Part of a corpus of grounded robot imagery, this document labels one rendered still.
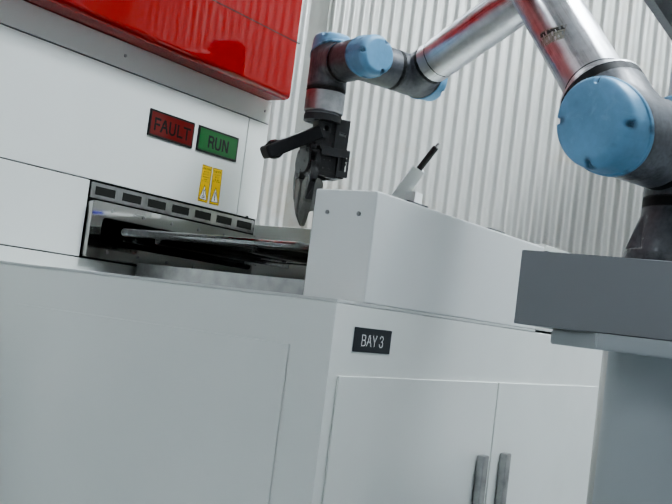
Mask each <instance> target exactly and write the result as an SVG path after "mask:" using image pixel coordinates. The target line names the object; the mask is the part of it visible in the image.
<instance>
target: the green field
mask: <svg viewBox="0 0 672 504"><path fill-rule="evenodd" d="M237 142H238V140H237V139H234V138H231V137H228V136H225V135H222V134H219V133H216V132H213V131H211V130H208V129H205V128H202V127H201V131H200V139H199V146H198V148H199V149H202V150H205V151H208V152H212V153H215V154H218V155H221V156H224V157H227V158H231V159H234V160H235V157H236V150H237Z"/></svg>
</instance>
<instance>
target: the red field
mask: <svg viewBox="0 0 672 504"><path fill-rule="evenodd" d="M193 128H194V125H193V124H190V123H187V122H184V121H181V120H179V119H176V118H173V117H170V116H167V115H164V114H161V113H158V112H155V111H153V113H152V120H151V127H150V133H151V134H155V135H158V136H161V137H164V138H167V139H170V140H174V141H177V142H180V143H183V144H186V145H189V146H191V143H192V136H193Z"/></svg>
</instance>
